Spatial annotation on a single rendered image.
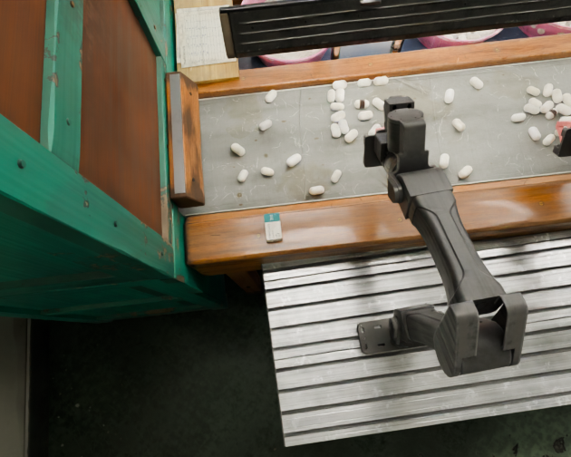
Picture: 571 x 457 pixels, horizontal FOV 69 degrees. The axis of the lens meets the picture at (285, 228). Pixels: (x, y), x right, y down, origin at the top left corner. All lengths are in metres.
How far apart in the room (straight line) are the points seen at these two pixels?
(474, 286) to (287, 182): 0.53
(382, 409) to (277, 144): 0.65
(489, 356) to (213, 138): 0.75
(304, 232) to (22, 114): 0.60
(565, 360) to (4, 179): 1.08
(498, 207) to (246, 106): 0.63
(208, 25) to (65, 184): 0.76
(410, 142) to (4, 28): 0.53
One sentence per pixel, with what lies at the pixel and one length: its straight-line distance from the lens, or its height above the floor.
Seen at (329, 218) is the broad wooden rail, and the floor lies 0.76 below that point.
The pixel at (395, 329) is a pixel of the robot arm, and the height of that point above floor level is 0.80.
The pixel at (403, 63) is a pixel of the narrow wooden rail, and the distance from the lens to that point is 1.13.
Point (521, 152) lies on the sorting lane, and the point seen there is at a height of 0.74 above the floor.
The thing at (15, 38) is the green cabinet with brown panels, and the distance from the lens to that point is 0.51.
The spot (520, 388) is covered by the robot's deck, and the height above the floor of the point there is 0.67.
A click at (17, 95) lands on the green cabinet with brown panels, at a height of 1.31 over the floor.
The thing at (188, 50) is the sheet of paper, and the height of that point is 0.78.
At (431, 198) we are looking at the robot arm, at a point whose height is 1.06.
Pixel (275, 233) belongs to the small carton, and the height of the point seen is 0.79.
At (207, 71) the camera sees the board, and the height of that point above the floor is 0.78.
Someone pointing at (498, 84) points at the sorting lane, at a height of 0.74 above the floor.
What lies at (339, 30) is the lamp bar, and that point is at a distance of 0.76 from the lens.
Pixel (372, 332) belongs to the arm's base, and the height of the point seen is 0.68.
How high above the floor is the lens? 1.65
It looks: 75 degrees down
